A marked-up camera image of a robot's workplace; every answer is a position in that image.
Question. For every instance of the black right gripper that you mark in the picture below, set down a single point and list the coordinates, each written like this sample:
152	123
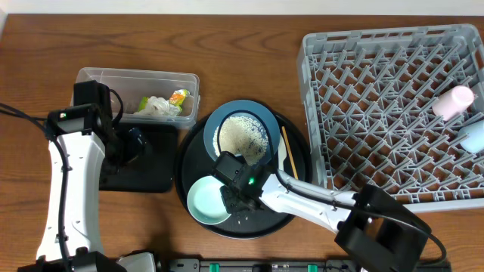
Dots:
231	205

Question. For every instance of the yellow green snack wrapper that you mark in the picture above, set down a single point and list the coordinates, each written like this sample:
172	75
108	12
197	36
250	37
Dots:
178	97

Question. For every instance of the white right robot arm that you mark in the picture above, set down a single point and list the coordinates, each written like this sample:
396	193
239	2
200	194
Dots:
375	230

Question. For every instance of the grey plastic dishwasher rack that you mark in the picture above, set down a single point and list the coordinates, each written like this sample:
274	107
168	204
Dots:
368	97

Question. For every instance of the white plastic spoon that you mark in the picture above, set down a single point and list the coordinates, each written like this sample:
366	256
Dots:
282	153

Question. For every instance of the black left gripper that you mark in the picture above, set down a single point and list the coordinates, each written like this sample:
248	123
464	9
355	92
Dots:
135	145

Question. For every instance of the pink cup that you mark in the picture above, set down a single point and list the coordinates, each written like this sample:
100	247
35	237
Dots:
453	102

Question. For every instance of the clear plastic waste bin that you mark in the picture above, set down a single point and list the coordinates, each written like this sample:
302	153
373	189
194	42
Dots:
133	85

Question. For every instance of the round black serving tray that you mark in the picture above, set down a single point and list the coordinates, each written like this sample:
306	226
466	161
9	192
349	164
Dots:
193	162

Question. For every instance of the black rectangular tray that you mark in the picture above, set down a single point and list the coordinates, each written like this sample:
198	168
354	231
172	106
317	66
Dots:
156	167

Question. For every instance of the light blue cup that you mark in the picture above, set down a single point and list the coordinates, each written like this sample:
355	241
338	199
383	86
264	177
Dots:
473	143

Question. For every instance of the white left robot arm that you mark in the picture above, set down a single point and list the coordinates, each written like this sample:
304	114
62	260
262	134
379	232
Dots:
84	146

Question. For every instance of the blue plate with rice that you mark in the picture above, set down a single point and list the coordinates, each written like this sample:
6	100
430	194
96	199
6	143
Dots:
242	127

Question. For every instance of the black aluminium rail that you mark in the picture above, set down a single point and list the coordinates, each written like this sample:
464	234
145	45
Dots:
195	265

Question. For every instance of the green bowl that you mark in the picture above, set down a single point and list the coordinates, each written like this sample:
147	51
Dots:
205	203

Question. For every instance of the wooden chopstick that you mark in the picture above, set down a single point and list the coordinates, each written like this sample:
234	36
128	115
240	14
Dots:
289	152

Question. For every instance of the white paper napkin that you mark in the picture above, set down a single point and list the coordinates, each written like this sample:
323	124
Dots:
157	106

